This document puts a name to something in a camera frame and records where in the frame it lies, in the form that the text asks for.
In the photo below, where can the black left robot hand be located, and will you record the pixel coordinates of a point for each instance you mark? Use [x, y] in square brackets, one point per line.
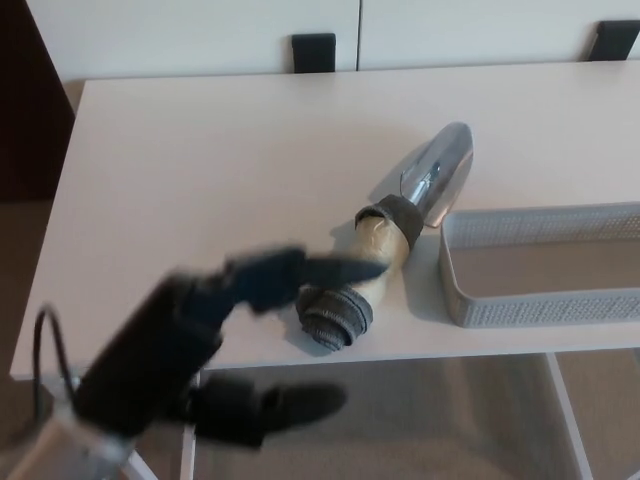
[150, 350]

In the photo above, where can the white desk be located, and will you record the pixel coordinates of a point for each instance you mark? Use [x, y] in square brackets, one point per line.
[200, 175]

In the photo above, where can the grey mesh container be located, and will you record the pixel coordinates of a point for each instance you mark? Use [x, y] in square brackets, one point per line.
[550, 310]

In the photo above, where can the dark brown wooden panel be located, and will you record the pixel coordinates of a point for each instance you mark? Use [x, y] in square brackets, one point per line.
[25, 100]

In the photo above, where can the white cabinet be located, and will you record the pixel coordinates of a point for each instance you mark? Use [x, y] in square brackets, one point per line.
[450, 30]

